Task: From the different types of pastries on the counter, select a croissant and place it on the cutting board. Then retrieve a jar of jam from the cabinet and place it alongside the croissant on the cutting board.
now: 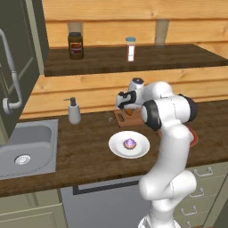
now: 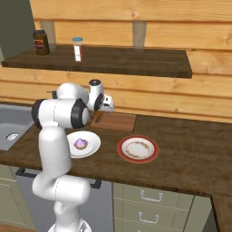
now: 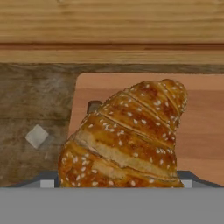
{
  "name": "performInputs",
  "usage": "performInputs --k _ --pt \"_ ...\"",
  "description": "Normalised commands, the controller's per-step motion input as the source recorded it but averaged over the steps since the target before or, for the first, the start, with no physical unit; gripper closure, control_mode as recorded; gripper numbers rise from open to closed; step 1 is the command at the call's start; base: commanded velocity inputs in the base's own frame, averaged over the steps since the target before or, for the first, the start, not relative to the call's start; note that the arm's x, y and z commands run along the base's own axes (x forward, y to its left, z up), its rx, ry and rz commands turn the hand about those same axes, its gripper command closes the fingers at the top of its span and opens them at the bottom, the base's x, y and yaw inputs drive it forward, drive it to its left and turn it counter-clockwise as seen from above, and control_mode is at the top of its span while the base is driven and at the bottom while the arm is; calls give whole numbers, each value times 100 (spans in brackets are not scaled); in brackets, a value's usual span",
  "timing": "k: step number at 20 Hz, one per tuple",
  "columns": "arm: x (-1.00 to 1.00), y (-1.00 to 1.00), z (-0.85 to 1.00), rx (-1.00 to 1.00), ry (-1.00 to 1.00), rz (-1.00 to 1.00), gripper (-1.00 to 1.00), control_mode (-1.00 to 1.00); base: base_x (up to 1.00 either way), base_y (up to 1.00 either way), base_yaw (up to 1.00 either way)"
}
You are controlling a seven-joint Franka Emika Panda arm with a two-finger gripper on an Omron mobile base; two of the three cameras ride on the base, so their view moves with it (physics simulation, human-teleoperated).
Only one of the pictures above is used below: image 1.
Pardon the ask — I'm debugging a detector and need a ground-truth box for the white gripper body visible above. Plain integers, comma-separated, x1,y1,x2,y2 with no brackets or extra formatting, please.
115,91,131,110

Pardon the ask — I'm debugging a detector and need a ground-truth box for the wooden cutting board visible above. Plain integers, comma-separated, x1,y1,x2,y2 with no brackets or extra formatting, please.
113,108,147,129

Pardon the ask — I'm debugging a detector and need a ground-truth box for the dark wooden cabinet shelf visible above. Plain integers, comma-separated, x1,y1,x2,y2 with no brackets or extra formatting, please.
43,43,228,77

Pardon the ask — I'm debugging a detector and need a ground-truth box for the dark jam jar red label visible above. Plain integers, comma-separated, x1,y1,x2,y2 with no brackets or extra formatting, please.
68,31,85,61

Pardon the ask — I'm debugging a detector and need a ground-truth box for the dark green cabinet door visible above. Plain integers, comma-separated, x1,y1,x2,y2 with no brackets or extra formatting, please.
0,0,50,147

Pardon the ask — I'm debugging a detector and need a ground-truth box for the purple frosted cupcake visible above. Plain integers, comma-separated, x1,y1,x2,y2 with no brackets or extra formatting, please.
122,137,138,151

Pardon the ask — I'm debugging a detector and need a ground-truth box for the white plate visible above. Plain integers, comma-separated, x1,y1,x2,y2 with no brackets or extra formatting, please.
108,130,151,159

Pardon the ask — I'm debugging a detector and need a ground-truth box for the grey soap dispenser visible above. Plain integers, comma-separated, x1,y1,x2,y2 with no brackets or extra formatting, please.
62,96,82,126

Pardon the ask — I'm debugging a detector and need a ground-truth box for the blue capped spice bottle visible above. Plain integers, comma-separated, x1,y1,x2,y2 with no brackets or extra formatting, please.
125,37,137,63

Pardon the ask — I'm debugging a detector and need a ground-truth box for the red plate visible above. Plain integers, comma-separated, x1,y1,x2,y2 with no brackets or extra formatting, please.
158,124,200,148

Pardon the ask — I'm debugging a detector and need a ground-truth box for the grey steel sink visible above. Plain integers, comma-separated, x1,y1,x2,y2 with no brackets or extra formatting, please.
0,118,60,181

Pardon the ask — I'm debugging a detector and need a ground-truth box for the grey dishwasher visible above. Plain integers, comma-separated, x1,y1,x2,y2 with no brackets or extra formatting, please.
60,175,155,228

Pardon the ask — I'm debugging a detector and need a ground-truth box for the pale green drawer front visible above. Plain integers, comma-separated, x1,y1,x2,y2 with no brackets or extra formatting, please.
183,175,226,208
173,194,219,224
186,161,228,188
175,213,210,228

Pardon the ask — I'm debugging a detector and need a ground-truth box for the pale green cupboard door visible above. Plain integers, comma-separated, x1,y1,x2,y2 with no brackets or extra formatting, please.
0,189,68,228

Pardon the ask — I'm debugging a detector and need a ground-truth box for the grey cabinet door handle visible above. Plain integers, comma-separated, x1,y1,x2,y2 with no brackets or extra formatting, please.
0,28,23,116

